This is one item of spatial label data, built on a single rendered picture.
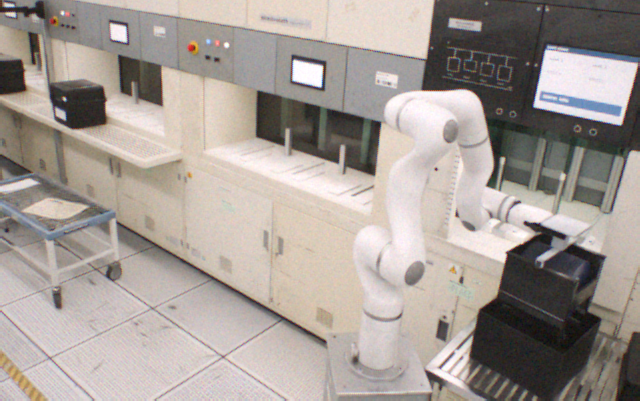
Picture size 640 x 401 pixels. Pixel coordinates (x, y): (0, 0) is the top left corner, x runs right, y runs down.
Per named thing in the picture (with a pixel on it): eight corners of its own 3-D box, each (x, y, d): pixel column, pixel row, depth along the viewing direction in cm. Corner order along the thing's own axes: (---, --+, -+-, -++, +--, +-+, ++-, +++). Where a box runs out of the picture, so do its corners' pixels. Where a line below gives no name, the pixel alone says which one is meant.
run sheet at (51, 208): (18, 211, 308) (18, 209, 307) (49, 197, 329) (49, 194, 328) (62, 221, 300) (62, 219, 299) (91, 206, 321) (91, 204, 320)
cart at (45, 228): (-22, 252, 350) (-36, 184, 332) (52, 227, 389) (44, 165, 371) (57, 312, 299) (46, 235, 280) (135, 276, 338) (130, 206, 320)
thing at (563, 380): (510, 322, 189) (521, 279, 183) (588, 363, 171) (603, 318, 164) (466, 354, 171) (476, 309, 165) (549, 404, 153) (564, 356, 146)
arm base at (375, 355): (350, 382, 156) (355, 329, 149) (341, 340, 174) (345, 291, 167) (413, 380, 159) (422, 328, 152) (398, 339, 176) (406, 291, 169)
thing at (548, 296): (527, 289, 179) (549, 201, 168) (588, 317, 166) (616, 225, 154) (489, 315, 163) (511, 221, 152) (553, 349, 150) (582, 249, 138)
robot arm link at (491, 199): (494, 209, 161) (511, 189, 165) (457, 195, 170) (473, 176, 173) (497, 228, 167) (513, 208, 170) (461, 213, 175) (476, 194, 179)
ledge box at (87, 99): (49, 120, 359) (44, 81, 349) (89, 114, 379) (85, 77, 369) (69, 131, 341) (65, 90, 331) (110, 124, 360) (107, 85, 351)
